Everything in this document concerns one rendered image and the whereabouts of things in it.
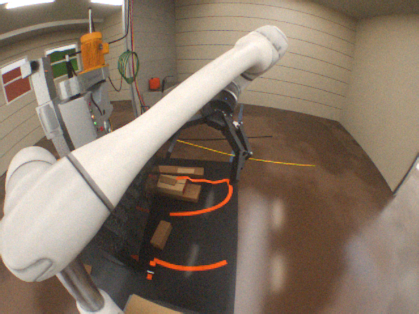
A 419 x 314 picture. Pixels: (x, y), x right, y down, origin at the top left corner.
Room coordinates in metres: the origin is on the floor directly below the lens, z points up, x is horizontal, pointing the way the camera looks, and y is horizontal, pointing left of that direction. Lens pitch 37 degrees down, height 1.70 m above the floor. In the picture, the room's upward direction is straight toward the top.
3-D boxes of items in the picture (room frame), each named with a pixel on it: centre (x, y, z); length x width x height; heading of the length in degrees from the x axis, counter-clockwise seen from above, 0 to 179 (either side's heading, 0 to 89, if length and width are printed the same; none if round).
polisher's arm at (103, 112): (1.29, 1.10, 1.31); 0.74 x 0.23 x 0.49; 21
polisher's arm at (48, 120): (1.31, 1.60, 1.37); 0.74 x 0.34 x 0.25; 119
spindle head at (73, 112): (0.99, 1.00, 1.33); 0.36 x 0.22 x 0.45; 21
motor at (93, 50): (1.54, 1.19, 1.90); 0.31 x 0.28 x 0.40; 111
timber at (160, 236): (0.74, 0.52, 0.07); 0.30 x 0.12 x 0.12; 166
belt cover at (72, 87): (1.24, 1.10, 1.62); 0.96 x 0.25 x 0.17; 21
